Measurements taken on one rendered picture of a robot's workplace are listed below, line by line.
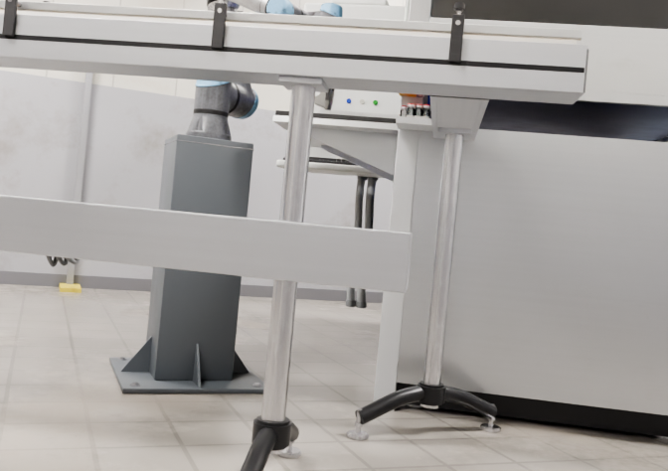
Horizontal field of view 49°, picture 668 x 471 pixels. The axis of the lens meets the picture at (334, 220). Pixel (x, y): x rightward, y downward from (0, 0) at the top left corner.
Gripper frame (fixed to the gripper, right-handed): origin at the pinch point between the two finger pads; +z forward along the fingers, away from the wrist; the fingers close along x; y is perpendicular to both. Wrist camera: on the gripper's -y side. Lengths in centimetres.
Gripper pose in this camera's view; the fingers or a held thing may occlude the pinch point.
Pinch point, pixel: (328, 112)
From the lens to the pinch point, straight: 244.2
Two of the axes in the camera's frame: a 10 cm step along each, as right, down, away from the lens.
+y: -9.9, -0.9, 1.4
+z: -0.9, 10.0, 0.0
